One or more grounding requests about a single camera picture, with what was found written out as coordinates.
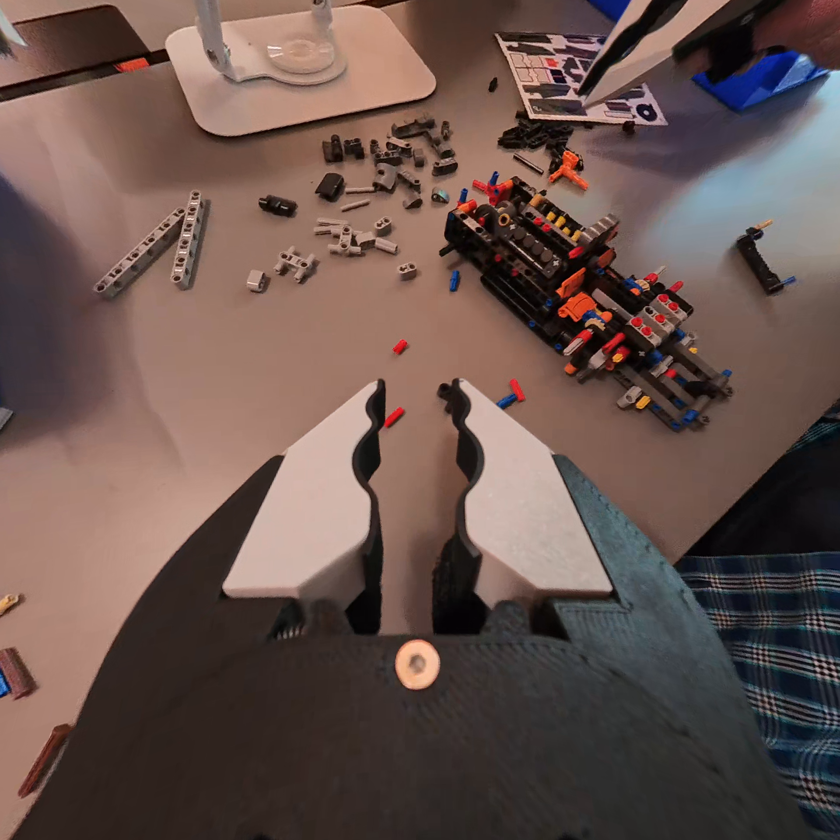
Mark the plaid shirt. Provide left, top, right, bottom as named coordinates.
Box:
left=676, top=400, right=840, bottom=840

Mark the person's right hand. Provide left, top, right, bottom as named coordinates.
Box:
left=755, top=0, right=840, bottom=70

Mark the black flat panel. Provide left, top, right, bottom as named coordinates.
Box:
left=0, top=5, right=172, bottom=102

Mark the pile of black lego pieces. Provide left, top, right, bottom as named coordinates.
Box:
left=496, top=117, right=573, bottom=152

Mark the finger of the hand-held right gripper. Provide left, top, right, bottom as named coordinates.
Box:
left=584, top=0, right=678, bottom=91
left=581, top=0, right=737, bottom=109

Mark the pile of dark grey lego pieces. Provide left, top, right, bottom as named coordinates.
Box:
left=315, top=113, right=460, bottom=211

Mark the long grey lego beam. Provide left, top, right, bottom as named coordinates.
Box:
left=93, top=206, right=186, bottom=299
left=171, top=190, right=211, bottom=291

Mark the black lego gear rack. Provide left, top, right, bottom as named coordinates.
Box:
left=742, top=236, right=798, bottom=296

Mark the white monitor stand base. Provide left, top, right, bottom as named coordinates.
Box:
left=164, top=0, right=438, bottom=139

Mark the brown lego piece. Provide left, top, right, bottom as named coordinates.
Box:
left=17, top=722, right=73, bottom=799
left=0, top=646, right=38, bottom=700

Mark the dark blue undershirt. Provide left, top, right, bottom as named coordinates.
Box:
left=682, top=453, right=840, bottom=559

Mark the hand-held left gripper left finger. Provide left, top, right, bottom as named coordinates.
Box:
left=222, top=378, right=388, bottom=635

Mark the pile of light grey lego pieces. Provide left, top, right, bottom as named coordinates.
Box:
left=246, top=213, right=421, bottom=294

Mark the sticker sheet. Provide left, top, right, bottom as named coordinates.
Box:
left=495, top=31, right=669, bottom=127

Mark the lego car chassis assembly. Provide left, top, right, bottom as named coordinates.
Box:
left=438, top=172, right=736, bottom=434

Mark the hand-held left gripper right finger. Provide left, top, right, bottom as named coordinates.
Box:
left=432, top=378, right=616, bottom=635

